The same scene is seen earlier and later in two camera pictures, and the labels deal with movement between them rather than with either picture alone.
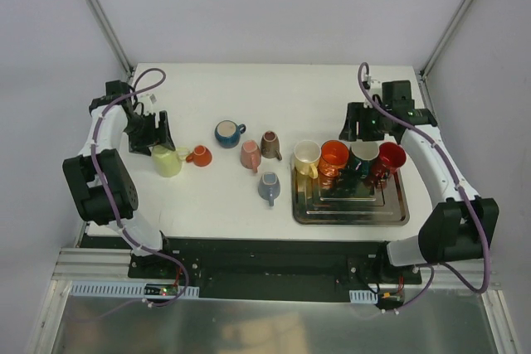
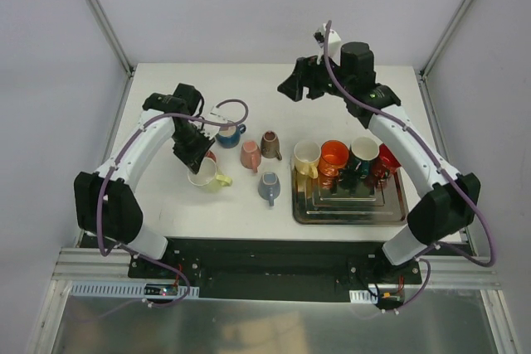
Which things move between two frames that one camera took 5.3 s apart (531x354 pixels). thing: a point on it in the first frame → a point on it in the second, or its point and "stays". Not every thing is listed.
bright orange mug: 333,157 stays
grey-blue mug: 269,187 stays
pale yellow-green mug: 168,162 → 207,177
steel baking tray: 343,200 stays
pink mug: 250,155 stays
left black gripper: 150,132 → 192,152
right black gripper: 361,120 → 309,79
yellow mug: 306,157 stays
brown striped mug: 270,146 stays
